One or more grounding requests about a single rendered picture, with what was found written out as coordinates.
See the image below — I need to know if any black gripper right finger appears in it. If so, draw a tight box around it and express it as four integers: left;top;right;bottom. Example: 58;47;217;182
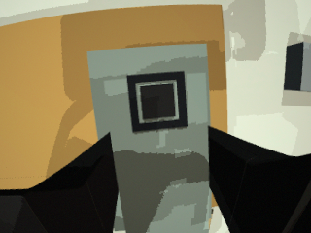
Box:
207;125;311;233

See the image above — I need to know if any tan wooden floor panel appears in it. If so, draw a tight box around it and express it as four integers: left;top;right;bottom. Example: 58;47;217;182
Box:
0;4;228;190

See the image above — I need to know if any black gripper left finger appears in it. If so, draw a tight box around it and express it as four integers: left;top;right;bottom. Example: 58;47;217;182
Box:
0;132;118;233

